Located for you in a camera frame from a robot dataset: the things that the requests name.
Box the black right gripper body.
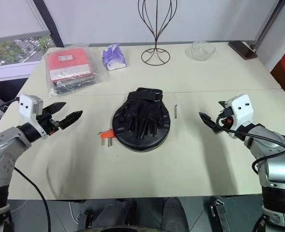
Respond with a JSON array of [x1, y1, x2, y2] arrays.
[[214, 107, 234, 134]]

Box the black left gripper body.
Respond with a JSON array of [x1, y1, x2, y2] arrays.
[[36, 109, 61, 137]]

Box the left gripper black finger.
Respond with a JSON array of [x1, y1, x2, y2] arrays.
[[60, 110, 83, 130], [43, 101, 67, 116]]

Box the silver metal hex key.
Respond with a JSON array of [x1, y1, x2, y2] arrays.
[[174, 103, 183, 119]]

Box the red plastic tool holder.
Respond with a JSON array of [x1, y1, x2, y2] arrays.
[[99, 129, 116, 140]]

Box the clear bag with red package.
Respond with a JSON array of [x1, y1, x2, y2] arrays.
[[45, 43, 105, 99]]

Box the clear glass bowl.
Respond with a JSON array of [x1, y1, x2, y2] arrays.
[[185, 41, 216, 62]]

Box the dark brown flat block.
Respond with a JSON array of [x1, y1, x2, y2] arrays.
[[227, 40, 258, 60]]

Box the black glove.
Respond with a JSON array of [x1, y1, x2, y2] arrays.
[[126, 87, 164, 139]]

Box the black round pad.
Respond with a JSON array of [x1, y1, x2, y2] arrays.
[[112, 101, 173, 153]]

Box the purple tissue pack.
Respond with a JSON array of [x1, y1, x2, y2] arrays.
[[102, 43, 128, 72]]

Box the dark rounded shape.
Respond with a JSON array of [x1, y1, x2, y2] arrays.
[[161, 197, 190, 232]]

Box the white roller blind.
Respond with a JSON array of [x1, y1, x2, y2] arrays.
[[0, 0, 50, 41]]

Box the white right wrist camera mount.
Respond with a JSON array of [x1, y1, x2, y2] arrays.
[[225, 94, 255, 140]]

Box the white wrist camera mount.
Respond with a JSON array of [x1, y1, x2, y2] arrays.
[[18, 94, 48, 140], [225, 94, 255, 140]]

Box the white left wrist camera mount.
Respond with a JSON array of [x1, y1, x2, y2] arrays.
[[18, 94, 48, 140]]

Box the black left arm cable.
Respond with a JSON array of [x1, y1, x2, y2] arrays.
[[12, 166, 52, 232], [0, 96, 21, 117]]

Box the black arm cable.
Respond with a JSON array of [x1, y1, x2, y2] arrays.
[[12, 166, 52, 232], [0, 96, 21, 117], [216, 113, 285, 174]]

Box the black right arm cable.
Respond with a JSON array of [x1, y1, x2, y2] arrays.
[[216, 113, 285, 174]]

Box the black window frame post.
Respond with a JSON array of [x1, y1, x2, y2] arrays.
[[32, 0, 65, 48]]

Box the dark wire stand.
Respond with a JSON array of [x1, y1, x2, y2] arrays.
[[137, 0, 180, 66]]

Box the black metal bracket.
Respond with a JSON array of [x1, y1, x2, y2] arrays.
[[208, 196, 227, 232], [76, 211, 94, 232]]

